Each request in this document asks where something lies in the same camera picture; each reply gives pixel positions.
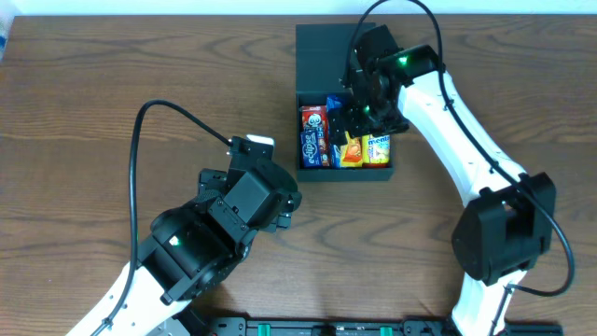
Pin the yellow orange snack packet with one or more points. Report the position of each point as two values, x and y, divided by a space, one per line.
351 153

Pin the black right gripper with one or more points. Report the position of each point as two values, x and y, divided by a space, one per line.
356 121

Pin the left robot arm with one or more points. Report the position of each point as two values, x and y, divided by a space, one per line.
194 247

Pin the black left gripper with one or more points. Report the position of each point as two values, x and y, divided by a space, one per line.
284 219

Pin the yellow candy bottle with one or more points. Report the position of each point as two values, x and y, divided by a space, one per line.
376 150

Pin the blue Eclipse mint box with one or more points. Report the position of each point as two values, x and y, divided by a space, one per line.
312 147

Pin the dark green box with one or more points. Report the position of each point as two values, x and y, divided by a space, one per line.
320 57

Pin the white blue object corner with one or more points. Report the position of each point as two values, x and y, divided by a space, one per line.
6 20

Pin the red Hello Panda box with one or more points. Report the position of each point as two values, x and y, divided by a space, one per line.
314 117

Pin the blue Oreo cookie pack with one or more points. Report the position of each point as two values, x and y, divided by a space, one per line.
333 101

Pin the black mounting rail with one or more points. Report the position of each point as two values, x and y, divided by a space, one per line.
238 326

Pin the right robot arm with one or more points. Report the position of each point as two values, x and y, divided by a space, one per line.
507 220

